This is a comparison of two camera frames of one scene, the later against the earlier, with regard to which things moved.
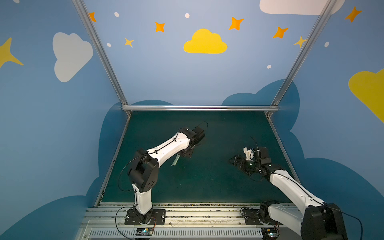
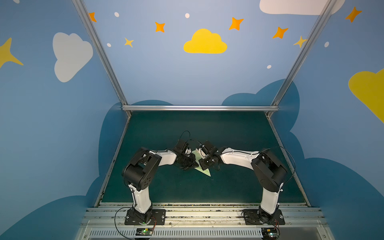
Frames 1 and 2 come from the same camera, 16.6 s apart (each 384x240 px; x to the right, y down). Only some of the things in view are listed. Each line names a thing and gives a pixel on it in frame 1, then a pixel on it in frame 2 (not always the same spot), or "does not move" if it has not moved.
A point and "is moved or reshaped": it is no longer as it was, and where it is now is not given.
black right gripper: [242, 162] -> [205, 161]
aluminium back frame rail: [240, 108] does not move
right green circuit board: [269, 233] does not move
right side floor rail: [284, 149] does not move
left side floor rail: [104, 183] does not move
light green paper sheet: [176, 160] is moved or reshaped
